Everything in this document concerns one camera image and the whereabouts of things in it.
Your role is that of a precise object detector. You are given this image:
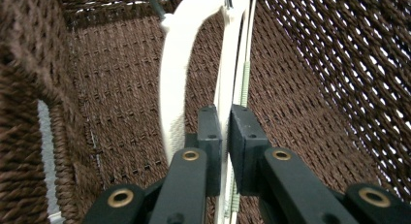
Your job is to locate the brown woven basket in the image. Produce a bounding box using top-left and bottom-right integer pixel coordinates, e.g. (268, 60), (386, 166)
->
(0, 0), (411, 224)

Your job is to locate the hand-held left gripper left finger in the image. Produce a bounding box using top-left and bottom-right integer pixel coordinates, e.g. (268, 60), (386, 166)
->
(185, 104), (224, 198)

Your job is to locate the beige plastic clothes hanger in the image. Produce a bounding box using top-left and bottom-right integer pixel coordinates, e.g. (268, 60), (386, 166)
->
(159, 0), (229, 165)
(212, 0), (260, 224)

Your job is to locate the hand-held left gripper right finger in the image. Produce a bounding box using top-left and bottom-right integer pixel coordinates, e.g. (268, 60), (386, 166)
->
(229, 104), (271, 197)

